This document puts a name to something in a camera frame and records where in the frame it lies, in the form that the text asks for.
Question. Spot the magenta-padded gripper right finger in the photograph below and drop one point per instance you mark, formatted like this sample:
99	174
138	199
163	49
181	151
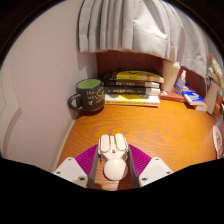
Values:
154	170

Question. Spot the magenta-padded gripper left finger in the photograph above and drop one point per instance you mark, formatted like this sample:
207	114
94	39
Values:
71	171

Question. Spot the white computer mouse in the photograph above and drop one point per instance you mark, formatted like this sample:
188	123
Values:
115	168

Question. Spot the red flat book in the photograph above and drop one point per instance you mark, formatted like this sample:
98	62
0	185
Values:
170	96

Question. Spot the dark mug green inside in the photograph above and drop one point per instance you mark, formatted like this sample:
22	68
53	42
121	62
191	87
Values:
90	96

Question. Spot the orange cover book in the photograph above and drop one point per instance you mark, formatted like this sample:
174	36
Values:
201	107

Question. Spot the thick dark book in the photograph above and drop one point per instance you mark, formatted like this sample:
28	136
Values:
131	90

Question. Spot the blue cover book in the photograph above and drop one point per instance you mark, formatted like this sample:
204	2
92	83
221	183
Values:
194	97

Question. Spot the thin dark book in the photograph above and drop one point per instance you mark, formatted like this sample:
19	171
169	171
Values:
131	84

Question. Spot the clear spray bottle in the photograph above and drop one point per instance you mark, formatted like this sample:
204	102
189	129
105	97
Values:
180	85

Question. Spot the white ceramic vase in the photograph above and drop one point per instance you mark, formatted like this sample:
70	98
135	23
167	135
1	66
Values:
211	98

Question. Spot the white pleated curtain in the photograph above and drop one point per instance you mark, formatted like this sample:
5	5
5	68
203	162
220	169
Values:
140	26

